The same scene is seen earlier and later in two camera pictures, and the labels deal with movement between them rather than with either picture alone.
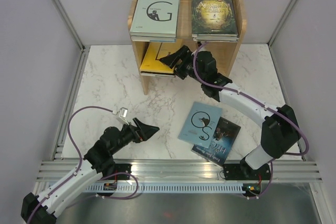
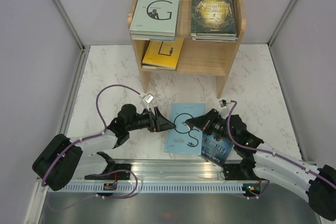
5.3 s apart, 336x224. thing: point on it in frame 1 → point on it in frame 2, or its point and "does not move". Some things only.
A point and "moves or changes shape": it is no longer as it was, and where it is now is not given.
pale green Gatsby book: [156, 14] does not move
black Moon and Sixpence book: [145, 74] → [158, 67]
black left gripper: [147, 130] → [157, 123]
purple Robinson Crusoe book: [227, 39] does not move
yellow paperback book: [156, 51] moves or changes shape
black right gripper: [185, 54] → [201, 121]
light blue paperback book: [198, 124] moves or changes shape
